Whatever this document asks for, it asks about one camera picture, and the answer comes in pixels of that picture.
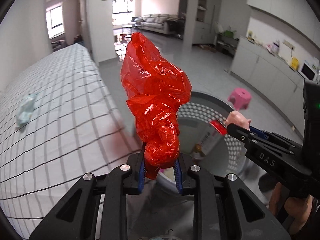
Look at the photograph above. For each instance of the green bag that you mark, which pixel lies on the green bag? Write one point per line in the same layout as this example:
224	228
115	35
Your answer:
229	33

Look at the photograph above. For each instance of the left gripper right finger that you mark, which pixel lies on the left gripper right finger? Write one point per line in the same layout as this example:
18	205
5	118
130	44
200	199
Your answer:
224	207

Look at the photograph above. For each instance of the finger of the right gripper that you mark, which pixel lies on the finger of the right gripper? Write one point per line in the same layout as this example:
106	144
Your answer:
249	139
258	132

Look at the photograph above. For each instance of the person right hand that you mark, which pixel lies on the person right hand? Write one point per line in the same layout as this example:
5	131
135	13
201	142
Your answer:
297	208

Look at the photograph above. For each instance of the grey sofa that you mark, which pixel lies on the grey sofa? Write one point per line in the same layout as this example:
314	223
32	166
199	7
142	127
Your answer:
160	23

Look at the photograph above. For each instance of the pink pig toy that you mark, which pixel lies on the pink pig toy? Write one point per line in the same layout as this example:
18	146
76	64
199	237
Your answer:
235	117

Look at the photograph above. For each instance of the pink plastic stool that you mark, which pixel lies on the pink plastic stool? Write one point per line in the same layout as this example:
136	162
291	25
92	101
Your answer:
240	99

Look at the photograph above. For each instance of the light blue wipes packet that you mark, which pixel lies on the light blue wipes packet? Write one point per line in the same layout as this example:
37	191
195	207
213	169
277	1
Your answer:
25	110

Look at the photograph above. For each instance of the coffee table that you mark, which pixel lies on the coffee table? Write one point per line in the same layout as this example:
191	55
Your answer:
130	27

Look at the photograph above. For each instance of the yellow container on counter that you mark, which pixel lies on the yellow container on counter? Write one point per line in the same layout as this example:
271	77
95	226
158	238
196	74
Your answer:
294	63

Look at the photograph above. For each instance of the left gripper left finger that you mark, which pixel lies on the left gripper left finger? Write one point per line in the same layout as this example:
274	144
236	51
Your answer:
95	198

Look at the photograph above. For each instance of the grey perforated trash basket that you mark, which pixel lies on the grey perforated trash basket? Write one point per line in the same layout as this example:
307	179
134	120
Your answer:
218	154

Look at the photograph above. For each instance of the white low cabinet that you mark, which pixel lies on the white low cabinet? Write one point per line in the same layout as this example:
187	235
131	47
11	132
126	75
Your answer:
272	78

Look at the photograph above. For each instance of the white microwave oven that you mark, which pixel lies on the white microwave oven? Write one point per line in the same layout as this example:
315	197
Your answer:
307	71

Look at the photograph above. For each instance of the red plastic bag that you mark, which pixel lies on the red plastic bag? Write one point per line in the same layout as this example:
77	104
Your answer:
155	89

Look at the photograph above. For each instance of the checked white tablecloth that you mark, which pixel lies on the checked white tablecloth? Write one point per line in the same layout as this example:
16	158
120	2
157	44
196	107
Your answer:
75	128

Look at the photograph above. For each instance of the long red box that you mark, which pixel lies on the long red box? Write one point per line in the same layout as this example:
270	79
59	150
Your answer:
210	137

